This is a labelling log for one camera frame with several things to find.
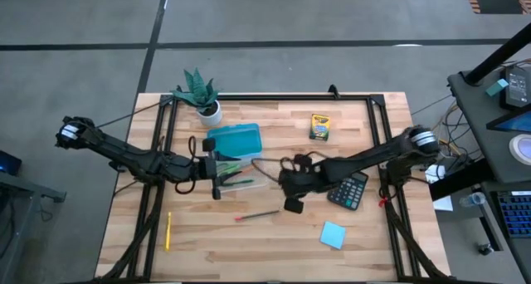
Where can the black frame clamp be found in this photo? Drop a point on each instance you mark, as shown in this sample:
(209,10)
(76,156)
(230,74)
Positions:
(333,92)

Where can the yellow pencil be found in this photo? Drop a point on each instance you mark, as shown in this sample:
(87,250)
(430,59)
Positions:
(168,232)

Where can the black desk calculator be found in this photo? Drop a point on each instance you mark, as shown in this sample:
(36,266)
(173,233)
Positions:
(348,192)

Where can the blue lit device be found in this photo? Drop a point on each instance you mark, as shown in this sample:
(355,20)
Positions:
(9,163)

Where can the clear water bottle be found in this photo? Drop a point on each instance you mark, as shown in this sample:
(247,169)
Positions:
(473,199)

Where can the black caster wheel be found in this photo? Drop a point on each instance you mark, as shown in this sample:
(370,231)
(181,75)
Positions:
(485,249)

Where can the clear pencil box teal lid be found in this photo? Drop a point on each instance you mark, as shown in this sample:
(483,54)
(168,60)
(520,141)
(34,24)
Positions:
(238,140)

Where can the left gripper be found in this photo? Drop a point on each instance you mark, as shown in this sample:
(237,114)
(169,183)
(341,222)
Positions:
(206,168)

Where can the white round disc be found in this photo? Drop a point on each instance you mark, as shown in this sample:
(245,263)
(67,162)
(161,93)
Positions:
(522,149)

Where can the red tag on frame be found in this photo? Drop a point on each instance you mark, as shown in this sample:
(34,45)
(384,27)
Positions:
(382,202)

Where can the black diagonal pole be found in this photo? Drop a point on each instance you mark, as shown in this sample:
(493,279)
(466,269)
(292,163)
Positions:
(498,55)

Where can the blue sticky note pad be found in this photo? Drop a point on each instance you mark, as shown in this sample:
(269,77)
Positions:
(332,235)

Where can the yellow green crayon box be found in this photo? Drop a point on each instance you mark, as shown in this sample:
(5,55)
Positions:
(320,127)

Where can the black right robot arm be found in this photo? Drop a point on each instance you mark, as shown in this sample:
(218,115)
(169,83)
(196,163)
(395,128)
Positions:
(373,155)

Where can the black aluminium table frame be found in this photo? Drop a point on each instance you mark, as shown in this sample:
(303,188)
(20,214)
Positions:
(282,97)

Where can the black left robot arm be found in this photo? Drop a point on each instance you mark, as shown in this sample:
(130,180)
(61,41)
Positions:
(124,155)

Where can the white paper sheet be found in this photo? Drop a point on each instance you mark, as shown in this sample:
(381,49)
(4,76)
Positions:
(444,204)

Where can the dark grey side desk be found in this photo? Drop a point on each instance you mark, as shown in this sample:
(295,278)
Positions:
(477,122)

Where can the black pencil red eraser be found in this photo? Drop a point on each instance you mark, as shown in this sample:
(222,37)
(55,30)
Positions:
(257,215)

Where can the snake plant in white pot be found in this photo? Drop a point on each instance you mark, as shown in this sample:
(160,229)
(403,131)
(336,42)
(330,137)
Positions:
(212,120)

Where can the grey metal desk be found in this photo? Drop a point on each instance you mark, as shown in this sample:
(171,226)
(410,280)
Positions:
(25,186)

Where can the black electronic device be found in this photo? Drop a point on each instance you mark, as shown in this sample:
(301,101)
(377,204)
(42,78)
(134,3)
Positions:
(516,86)

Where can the dark green marker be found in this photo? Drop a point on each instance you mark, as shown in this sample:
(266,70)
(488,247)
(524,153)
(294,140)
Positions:
(242,182)

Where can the blue tablet screen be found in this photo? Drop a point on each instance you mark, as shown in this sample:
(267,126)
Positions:
(516,124)

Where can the small teal box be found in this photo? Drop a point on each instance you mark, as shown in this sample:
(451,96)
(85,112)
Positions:
(497,87)

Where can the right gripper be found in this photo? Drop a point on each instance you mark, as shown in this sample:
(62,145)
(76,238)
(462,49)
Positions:
(311,178)

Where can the backlit keyboard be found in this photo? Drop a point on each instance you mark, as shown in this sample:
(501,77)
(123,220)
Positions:
(516,213)

